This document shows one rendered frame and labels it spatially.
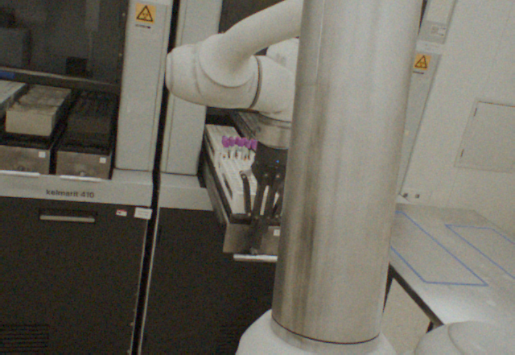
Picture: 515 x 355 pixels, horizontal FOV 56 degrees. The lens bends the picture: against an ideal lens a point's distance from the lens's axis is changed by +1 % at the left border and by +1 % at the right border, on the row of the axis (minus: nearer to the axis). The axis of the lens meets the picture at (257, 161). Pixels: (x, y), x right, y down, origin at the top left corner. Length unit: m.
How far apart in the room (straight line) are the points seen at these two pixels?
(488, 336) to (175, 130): 1.08
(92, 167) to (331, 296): 1.07
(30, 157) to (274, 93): 0.75
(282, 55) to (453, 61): 2.21
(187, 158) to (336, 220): 1.12
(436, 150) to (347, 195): 2.77
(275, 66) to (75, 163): 0.70
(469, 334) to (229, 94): 0.54
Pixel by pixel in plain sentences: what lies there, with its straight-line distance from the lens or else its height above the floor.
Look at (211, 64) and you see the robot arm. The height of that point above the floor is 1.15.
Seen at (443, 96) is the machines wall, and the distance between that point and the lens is 3.08.
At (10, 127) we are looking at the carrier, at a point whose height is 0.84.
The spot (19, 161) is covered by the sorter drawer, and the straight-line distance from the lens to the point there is 1.42.
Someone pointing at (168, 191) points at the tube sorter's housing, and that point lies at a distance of 1.42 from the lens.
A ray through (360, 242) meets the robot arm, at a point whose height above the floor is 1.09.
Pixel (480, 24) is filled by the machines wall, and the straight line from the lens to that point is 3.13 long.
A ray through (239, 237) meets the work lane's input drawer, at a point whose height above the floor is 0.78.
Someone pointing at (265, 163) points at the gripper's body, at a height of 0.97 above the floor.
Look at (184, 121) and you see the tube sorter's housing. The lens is 1.45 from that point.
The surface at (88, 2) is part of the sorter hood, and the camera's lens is 1.40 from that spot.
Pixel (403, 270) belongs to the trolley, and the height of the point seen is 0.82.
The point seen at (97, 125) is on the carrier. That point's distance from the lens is 1.44.
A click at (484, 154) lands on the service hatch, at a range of 3.36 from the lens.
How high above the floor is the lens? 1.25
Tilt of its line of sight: 17 degrees down
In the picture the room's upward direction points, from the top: 11 degrees clockwise
